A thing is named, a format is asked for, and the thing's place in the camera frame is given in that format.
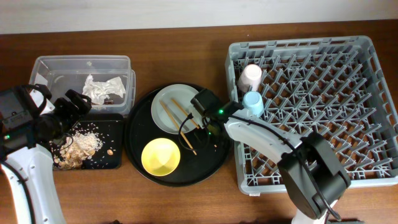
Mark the clear plastic bin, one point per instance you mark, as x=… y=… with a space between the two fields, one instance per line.
x=65 y=72

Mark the white napkin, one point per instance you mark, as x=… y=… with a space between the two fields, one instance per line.
x=100 y=91

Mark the round black tray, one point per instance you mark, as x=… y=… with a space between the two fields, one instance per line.
x=193 y=168

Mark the grey plate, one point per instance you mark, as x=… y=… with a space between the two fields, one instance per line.
x=183 y=95

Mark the black rectangular tray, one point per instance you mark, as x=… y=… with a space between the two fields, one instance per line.
x=105 y=133

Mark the pink cup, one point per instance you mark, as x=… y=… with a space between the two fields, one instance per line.
x=250 y=78

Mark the grey dishwasher rack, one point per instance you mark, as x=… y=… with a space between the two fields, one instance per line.
x=332 y=85

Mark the white label on bin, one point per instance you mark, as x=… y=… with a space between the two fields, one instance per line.
x=39 y=79

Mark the gold snack wrapper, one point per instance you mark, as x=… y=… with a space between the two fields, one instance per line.
x=108 y=102

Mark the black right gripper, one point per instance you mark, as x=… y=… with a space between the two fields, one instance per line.
x=204 y=134

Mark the yellow bowl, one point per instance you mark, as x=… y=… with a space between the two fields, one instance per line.
x=160 y=157

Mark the wooden chopstick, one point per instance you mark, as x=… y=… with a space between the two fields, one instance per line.
x=189 y=117
x=177 y=126

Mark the blue cup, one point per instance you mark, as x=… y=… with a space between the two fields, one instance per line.
x=252 y=100

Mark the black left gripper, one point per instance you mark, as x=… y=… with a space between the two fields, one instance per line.
x=69 y=107

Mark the food scraps and rice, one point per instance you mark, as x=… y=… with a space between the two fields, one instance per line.
x=79 y=149

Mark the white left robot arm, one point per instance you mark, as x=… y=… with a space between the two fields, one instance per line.
x=29 y=169

